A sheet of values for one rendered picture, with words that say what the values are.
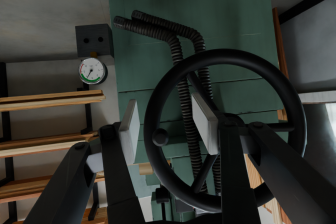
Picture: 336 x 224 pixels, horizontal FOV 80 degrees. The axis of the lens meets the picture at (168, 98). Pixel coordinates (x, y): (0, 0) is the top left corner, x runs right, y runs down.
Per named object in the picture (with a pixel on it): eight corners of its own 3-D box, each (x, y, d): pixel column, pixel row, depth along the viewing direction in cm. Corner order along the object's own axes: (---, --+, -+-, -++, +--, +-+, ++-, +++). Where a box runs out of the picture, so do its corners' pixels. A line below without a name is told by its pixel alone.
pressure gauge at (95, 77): (103, 47, 47) (106, 82, 46) (107, 52, 50) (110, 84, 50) (75, 50, 46) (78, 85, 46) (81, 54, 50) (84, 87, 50)
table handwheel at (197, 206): (310, 42, 34) (321, 215, 33) (255, 65, 54) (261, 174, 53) (139, 46, 33) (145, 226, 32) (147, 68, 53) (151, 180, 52)
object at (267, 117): (277, 110, 54) (279, 125, 54) (244, 108, 75) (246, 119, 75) (127, 125, 53) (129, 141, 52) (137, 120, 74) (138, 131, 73)
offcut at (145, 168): (141, 158, 58) (142, 169, 58) (138, 162, 53) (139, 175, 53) (153, 157, 57) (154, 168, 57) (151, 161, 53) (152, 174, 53)
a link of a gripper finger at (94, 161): (119, 172, 13) (74, 178, 13) (128, 135, 18) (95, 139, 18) (115, 153, 13) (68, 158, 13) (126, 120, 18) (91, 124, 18)
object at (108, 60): (107, 22, 50) (110, 54, 49) (117, 38, 62) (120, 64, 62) (72, 25, 49) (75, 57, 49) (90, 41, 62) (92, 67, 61)
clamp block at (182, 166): (237, 150, 44) (241, 192, 44) (219, 140, 57) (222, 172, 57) (169, 158, 43) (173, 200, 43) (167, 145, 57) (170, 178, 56)
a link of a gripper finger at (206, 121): (208, 120, 14) (218, 118, 14) (191, 92, 21) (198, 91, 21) (209, 156, 15) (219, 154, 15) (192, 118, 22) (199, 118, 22)
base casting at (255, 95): (282, 76, 55) (286, 109, 54) (219, 91, 112) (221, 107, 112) (115, 92, 53) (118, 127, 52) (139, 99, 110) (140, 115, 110)
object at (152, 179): (165, 154, 84) (168, 183, 83) (165, 150, 91) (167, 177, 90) (142, 157, 83) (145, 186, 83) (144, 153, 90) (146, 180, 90)
